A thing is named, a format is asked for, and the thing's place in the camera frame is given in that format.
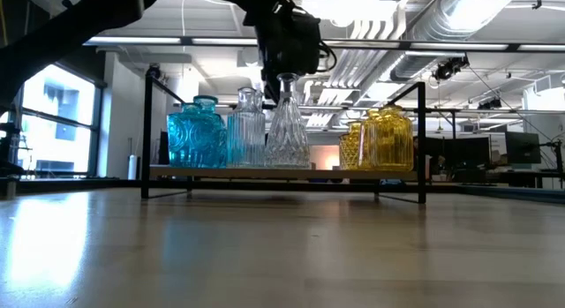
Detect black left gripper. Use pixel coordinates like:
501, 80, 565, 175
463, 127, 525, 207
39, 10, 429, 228
246, 0, 295, 104

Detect clear flared glass vase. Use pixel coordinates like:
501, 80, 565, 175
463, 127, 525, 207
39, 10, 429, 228
237, 86, 265, 110

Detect slender clear cut-glass vase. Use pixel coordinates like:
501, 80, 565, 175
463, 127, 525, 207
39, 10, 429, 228
264, 72, 312, 169

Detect clear ribbed glass vase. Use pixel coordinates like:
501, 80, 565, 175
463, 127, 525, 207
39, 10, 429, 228
227, 105, 267, 169

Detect yellow square glass bottle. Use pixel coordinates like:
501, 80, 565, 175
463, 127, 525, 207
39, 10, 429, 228
338, 121, 364, 171

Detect teal embossed glass vase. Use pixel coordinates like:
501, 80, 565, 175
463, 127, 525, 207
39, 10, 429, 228
166, 102, 217, 169

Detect tall yellow glass vase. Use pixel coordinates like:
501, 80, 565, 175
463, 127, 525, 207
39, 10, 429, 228
359, 108, 376, 170

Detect yellow ribbed glass vase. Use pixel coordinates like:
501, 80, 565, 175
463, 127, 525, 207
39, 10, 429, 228
369, 103, 415, 171

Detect black-framed wooden shelf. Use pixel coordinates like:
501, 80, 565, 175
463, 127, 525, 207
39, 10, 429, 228
140, 73, 427, 205

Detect black bar with light strips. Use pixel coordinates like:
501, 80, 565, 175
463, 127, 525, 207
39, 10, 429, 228
83, 35, 565, 52

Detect black computer monitor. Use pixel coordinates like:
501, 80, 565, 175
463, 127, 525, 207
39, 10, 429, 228
426, 135, 491, 172
504, 130, 541, 165

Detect large window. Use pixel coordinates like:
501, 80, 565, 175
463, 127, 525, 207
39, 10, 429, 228
0, 63, 105, 179

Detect black articulated stand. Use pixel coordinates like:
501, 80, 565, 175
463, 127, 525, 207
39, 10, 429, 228
523, 139, 565, 190

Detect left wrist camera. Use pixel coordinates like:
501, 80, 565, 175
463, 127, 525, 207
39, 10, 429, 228
289, 6, 324, 76

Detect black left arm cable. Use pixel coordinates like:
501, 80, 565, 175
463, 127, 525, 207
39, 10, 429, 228
317, 41, 339, 75

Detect black aluminium table frame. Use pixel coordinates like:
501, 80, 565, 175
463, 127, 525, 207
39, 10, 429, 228
0, 175, 565, 203

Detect black ceiling-mounted camera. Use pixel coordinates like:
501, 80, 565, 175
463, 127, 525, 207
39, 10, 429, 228
476, 95, 504, 110
432, 54, 470, 82

